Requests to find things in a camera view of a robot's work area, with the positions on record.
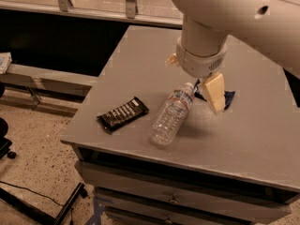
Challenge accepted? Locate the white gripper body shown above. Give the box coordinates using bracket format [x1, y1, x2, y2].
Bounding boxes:
[176, 38, 227, 78]

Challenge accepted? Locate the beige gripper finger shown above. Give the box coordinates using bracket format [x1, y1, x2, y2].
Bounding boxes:
[202, 72, 225, 113]
[165, 53, 179, 68]

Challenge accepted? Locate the clear plastic water bottle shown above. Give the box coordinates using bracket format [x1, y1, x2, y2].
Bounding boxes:
[149, 82, 194, 146]

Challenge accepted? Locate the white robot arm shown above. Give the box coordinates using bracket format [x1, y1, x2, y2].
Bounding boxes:
[172, 0, 300, 113]

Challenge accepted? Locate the blue snack bar wrapper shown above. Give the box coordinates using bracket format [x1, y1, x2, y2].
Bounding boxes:
[194, 79, 235, 110]

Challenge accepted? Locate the black snack bar wrapper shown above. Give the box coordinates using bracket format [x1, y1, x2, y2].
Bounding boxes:
[97, 97, 149, 132]

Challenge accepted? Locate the grey drawer cabinet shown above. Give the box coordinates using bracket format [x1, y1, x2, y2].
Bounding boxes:
[61, 26, 300, 225]

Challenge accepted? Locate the grey metal bench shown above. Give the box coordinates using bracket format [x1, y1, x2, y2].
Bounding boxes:
[0, 64, 98, 104]

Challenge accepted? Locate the black stand base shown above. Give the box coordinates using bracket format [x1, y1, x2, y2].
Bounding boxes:
[0, 182, 88, 225]

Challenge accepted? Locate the white box on bench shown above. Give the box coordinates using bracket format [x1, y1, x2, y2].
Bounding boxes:
[0, 52, 12, 74]

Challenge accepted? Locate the black chair wheel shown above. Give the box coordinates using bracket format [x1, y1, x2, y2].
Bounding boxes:
[7, 151, 17, 159]

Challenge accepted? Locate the metal railing frame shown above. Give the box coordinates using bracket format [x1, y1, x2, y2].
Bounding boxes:
[0, 0, 183, 28]

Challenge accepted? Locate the black floor cable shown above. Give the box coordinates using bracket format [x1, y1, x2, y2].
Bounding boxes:
[0, 180, 65, 208]

